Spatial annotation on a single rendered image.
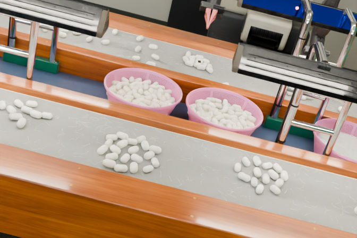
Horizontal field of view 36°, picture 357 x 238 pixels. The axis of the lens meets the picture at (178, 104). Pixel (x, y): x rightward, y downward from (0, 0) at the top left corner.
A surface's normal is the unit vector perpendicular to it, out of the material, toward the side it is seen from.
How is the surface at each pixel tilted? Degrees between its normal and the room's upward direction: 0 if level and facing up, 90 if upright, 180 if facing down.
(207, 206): 0
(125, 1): 90
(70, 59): 90
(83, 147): 0
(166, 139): 0
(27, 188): 90
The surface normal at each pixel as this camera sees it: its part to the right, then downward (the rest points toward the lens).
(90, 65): -0.12, 0.46
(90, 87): 0.22, -0.85
